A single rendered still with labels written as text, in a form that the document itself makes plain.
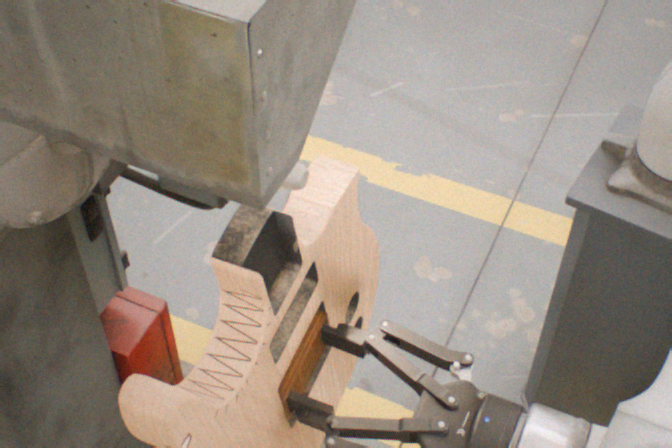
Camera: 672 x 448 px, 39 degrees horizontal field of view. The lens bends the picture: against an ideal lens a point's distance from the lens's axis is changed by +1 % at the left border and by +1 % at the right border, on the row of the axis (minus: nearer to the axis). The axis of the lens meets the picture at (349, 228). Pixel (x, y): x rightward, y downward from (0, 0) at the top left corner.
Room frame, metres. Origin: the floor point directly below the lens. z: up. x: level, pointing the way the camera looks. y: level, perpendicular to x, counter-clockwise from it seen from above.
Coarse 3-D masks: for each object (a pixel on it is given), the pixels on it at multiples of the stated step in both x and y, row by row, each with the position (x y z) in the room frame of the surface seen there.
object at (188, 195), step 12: (132, 180) 0.87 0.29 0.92; (144, 180) 0.87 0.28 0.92; (156, 180) 0.88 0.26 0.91; (168, 180) 0.85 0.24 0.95; (168, 192) 0.87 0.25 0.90; (180, 192) 0.84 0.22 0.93; (192, 192) 0.84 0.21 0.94; (204, 192) 0.83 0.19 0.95; (192, 204) 0.87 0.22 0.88; (204, 204) 0.87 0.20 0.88; (216, 204) 0.82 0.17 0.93
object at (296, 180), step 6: (294, 168) 0.56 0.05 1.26; (300, 168) 0.56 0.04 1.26; (294, 174) 0.55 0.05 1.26; (300, 174) 0.55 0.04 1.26; (306, 174) 0.56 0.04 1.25; (288, 180) 0.55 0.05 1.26; (294, 180) 0.55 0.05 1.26; (300, 180) 0.55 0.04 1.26; (306, 180) 0.56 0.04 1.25; (282, 186) 0.55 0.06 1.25; (288, 186) 0.55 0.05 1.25; (294, 186) 0.55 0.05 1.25; (300, 186) 0.55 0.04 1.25
